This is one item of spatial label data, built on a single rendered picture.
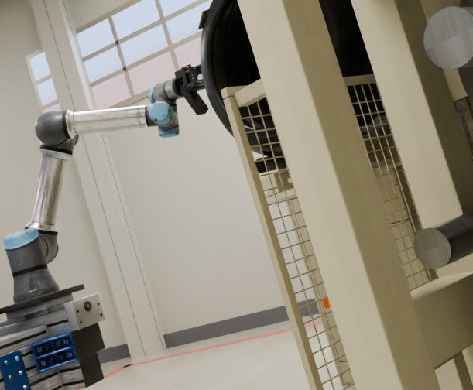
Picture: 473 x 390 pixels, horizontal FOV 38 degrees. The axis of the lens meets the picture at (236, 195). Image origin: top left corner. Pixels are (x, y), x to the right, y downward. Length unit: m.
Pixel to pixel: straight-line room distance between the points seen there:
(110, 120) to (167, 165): 3.52
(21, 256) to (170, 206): 3.58
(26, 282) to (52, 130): 0.51
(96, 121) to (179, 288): 3.70
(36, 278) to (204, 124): 3.50
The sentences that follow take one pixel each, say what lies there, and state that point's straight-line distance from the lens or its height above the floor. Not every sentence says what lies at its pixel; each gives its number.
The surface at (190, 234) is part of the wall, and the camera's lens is 5.77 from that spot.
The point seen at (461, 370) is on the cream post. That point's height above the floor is 0.13.
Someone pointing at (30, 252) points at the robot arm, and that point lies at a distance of 2.35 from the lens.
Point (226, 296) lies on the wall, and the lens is 5.70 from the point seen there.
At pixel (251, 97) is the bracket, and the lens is 1.33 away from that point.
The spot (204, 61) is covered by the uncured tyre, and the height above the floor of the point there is 1.26.
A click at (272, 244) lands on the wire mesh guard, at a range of 1.32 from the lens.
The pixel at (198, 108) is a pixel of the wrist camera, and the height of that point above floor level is 1.17.
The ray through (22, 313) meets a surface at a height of 0.68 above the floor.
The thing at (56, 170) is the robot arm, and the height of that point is 1.13.
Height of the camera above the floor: 0.70
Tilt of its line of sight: 4 degrees up
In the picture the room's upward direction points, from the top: 17 degrees counter-clockwise
